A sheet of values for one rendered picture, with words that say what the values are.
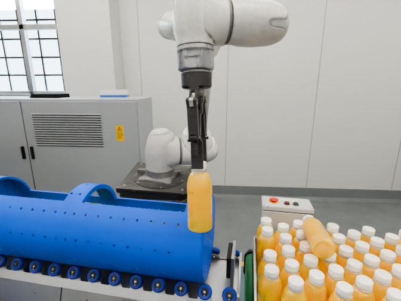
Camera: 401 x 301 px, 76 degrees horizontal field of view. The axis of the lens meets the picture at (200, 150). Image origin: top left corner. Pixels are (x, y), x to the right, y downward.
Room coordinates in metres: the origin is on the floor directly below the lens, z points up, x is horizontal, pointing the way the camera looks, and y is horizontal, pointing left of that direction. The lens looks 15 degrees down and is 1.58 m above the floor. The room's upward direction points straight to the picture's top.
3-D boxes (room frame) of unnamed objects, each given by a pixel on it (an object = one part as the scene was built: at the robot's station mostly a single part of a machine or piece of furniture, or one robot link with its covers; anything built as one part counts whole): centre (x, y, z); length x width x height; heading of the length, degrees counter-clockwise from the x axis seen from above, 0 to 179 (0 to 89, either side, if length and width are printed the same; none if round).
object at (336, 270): (0.61, -0.38, 1.07); 0.04 x 0.04 x 0.02
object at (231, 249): (0.74, -0.10, 0.99); 0.10 x 0.02 x 0.12; 169
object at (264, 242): (0.81, -0.24, 0.98); 0.07 x 0.07 x 0.17
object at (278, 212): (0.99, -0.36, 1.05); 0.20 x 0.10 x 0.10; 79
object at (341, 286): (0.54, -0.37, 1.07); 0.04 x 0.04 x 0.02
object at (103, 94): (2.51, 0.82, 1.48); 0.24 x 0.12 x 0.08; 94
